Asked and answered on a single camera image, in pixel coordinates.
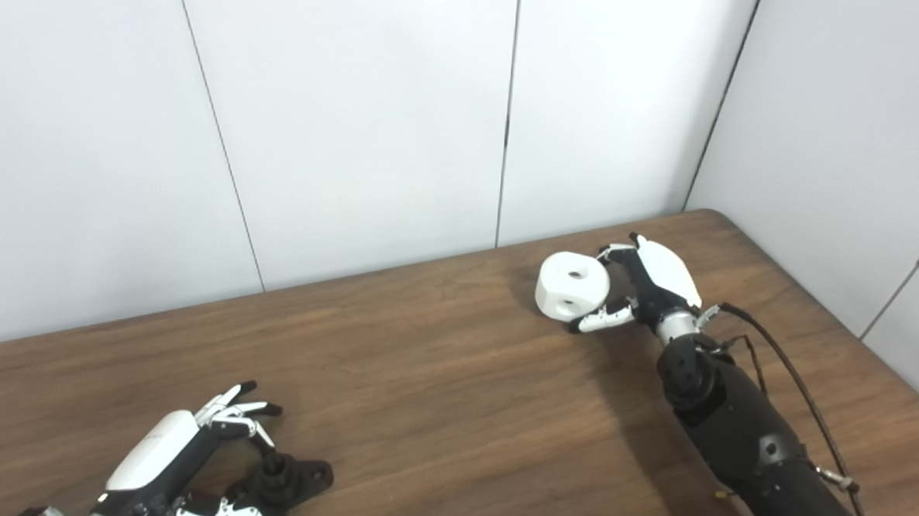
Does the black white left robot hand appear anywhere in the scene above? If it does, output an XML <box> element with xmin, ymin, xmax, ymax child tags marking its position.
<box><xmin>88</xmin><ymin>374</ymin><xmax>284</xmax><ymax>516</ymax></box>

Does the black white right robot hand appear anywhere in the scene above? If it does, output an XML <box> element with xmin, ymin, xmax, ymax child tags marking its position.
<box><xmin>569</xmin><ymin>230</ymin><xmax>706</xmax><ymax>341</ymax></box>

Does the round white plastic piece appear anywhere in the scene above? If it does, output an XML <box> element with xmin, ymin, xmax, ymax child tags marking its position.
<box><xmin>534</xmin><ymin>250</ymin><xmax>612</xmax><ymax>324</ymax></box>

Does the black flanged holder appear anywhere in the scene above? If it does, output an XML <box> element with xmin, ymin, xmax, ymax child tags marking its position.
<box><xmin>231</xmin><ymin>450</ymin><xmax>336</xmax><ymax>516</ymax></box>

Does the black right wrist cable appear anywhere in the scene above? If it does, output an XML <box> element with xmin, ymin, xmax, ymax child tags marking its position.
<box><xmin>689</xmin><ymin>301</ymin><xmax>877</xmax><ymax>516</ymax></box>

